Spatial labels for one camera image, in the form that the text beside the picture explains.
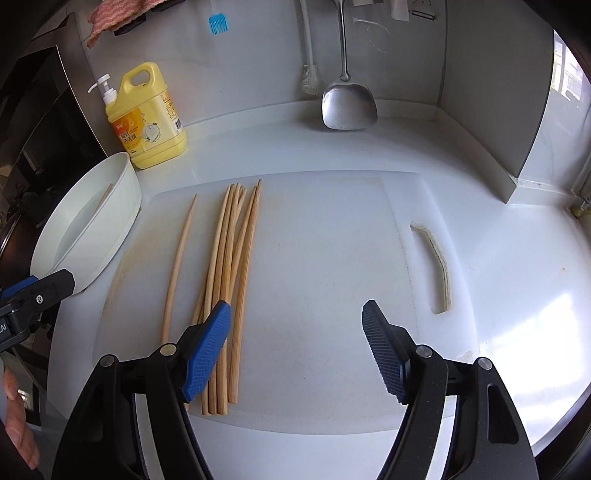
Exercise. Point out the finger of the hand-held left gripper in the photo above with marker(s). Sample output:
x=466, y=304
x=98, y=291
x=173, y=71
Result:
x=16, y=286
x=53, y=286

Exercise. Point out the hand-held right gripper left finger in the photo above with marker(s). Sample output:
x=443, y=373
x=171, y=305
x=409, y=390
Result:
x=205, y=355

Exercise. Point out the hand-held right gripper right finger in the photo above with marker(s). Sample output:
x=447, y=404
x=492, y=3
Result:
x=383, y=355

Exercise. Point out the wooden chopstick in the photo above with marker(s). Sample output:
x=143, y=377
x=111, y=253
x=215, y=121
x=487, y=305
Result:
x=178, y=272
x=102, y=196

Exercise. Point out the bundle of wooden chopsticks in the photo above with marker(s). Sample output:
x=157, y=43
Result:
x=240, y=258

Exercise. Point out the white round bowl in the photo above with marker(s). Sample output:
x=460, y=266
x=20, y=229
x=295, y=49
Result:
x=120, y=203

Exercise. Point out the person's left hand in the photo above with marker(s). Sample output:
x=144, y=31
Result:
x=18, y=415

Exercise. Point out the white plastic cutting board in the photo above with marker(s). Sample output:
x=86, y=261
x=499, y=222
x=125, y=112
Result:
x=323, y=258

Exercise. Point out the yellow dish soap bottle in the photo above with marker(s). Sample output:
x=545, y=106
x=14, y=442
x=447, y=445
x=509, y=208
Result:
x=147, y=124

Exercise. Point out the pink cloth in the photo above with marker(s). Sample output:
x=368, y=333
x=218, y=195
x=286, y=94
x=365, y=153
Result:
x=111, y=18

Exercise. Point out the blue silicone brush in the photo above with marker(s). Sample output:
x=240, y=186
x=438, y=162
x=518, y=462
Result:
x=217, y=25

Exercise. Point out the window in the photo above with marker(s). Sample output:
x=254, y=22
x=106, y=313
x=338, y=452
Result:
x=570, y=92

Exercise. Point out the black wall rack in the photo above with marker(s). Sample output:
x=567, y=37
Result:
x=129, y=26

